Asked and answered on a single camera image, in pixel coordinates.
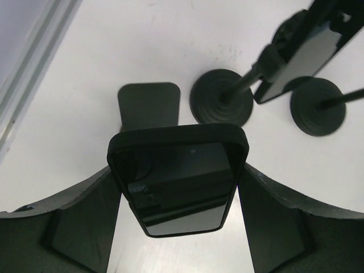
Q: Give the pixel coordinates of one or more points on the black round-base phone stand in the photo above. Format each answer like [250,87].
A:
[224,96]
[318,107]

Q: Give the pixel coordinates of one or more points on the black phone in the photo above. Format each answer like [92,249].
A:
[179,180]
[304,44]

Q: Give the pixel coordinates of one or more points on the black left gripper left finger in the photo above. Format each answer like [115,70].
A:
[70,231]

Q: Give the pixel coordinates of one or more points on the aluminium frame rail left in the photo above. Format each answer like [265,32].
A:
[31,33]

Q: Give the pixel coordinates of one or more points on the small metal folding phone stand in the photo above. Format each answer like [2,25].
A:
[149,105]

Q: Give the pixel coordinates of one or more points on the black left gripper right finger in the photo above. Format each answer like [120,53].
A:
[288,231]

